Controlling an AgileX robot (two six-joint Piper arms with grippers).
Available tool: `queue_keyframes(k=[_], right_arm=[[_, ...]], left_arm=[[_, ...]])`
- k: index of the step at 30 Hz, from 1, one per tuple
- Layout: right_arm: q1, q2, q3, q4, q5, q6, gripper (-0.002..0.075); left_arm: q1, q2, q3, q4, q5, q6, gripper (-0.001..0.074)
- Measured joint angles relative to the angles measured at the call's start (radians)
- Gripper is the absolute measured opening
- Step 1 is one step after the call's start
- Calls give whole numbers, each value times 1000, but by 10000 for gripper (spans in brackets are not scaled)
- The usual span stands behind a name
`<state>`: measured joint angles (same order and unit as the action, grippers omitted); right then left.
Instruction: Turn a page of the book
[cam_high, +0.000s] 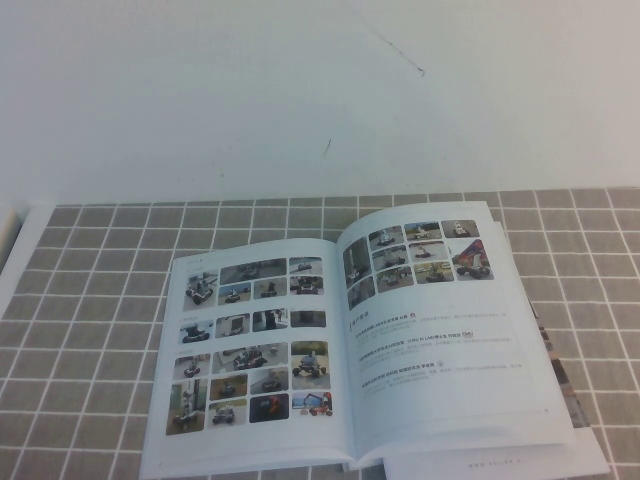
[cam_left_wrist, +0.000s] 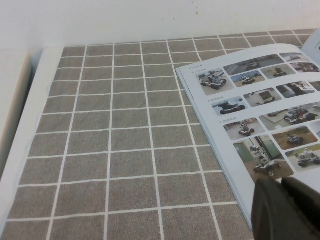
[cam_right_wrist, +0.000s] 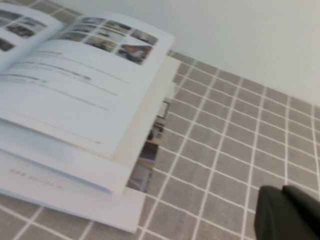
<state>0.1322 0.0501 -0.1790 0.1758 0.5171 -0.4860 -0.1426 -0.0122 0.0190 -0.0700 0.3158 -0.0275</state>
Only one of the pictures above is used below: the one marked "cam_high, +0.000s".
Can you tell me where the grey white-checked tablecloth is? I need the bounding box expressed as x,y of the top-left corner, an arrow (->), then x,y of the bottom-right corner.
0,187 -> 640,480

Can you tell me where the white product catalogue book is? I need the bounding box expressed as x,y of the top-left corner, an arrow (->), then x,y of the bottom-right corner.
139,200 -> 611,480

